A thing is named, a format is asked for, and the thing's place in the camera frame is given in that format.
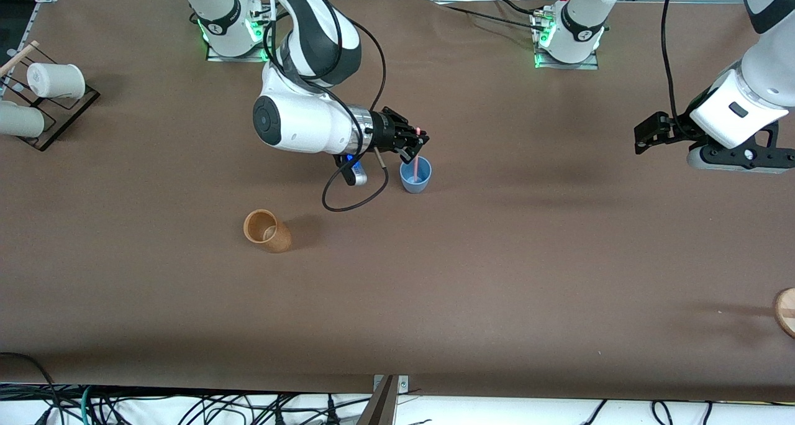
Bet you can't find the round wooden board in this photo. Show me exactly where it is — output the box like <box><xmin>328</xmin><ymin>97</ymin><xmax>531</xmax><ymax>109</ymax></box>
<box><xmin>774</xmin><ymin>287</ymin><xmax>795</xmax><ymax>339</ymax></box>

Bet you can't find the metal table edge bracket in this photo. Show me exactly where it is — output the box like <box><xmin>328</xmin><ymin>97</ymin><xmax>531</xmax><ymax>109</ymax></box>
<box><xmin>373</xmin><ymin>374</ymin><xmax>410</xmax><ymax>393</ymax></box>

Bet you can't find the black wire cup rack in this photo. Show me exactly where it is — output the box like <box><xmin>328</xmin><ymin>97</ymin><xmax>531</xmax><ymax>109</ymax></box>
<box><xmin>0</xmin><ymin>42</ymin><xmax>101</xmax><ymax>152</ymax></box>

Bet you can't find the brown wooden cup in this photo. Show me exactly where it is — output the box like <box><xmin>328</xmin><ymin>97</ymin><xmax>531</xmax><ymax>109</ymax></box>
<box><xmin>243</xmin><ymin>209</ymin><xmax>293</xmax><ymax>254</ymax></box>

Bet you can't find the black base cable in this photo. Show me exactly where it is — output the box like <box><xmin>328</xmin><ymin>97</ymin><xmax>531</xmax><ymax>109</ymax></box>
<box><xmin>429</xmin><ymin>0</ymin><xmax>548</xmax><ymax>35</ymax></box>

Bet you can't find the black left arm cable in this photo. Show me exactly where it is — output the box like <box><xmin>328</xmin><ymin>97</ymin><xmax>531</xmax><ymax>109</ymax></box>
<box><xmin>661</xmin><ymin>0</ymin><xmax>691</xmax><ymax>135</ymax></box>

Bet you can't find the white cup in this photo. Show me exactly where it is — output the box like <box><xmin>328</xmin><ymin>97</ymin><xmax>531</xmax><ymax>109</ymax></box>
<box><xmin>0</xmin><ymin>100</ymin><xmax>46</xmax><ymax>138</ymax></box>
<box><xmin>26</xmin><ymin>62</ymin><xmax>86</xmax><ymax>101</ymax></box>

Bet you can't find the blue plastic cup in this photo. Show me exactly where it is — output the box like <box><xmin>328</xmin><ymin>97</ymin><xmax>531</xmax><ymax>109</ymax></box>
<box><xmin>399</xmin><ymin>155</ymin><xmax>433</xmax><ymax>194</ymax></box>

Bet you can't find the pink straw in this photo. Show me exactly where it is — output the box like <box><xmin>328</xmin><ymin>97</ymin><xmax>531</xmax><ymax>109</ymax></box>
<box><xmin>409</xmin><ymin>127</ymin><xmax>425</xmax><ymax>184</ymax></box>

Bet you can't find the green floor cable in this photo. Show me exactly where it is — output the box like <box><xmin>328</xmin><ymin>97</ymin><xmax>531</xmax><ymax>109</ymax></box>
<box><xmin>78</xmin><ymin>385</ymin><xmax>95</xmax><ymax>425</ymax></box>

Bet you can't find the wooden stick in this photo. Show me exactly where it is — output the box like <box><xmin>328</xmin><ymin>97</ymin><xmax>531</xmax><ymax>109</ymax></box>
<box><xmin>0</xmin><ymin>40</ymin><xmax>40</xmax><ymax>78</ymax></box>

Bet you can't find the dark angled pole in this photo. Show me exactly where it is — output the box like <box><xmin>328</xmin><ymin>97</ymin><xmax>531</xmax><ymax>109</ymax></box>
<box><xmin>355</xmin><ymin>375</ymin><xmax>399</xmax><ymax>425</ymax></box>

